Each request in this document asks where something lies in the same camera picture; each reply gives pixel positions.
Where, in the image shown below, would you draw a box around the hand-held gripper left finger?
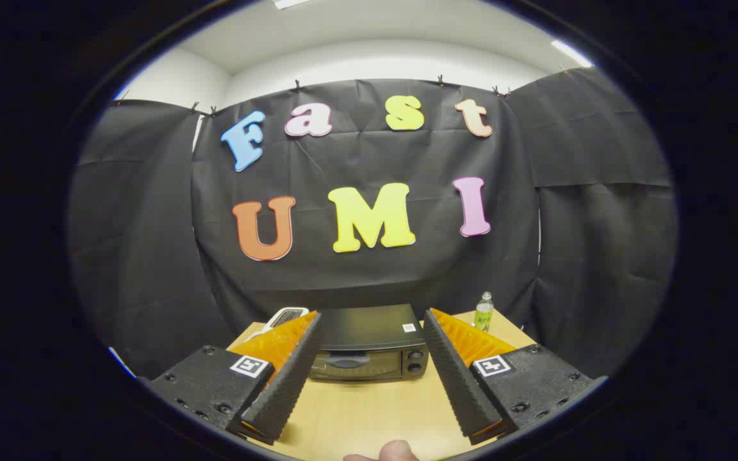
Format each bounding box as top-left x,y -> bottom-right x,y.
138,311 -> 324,446

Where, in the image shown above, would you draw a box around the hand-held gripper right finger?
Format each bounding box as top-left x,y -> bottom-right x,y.
422,307 -> 595,446

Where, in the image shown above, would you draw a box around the black toaster oven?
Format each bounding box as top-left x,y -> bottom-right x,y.
308,303 -> 431,383

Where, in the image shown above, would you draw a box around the white pop-up toaster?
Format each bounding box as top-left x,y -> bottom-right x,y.
244,307 -> 311,342

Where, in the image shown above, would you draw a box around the green label plastic bottle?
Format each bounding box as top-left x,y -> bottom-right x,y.
473,291 -> 495,332

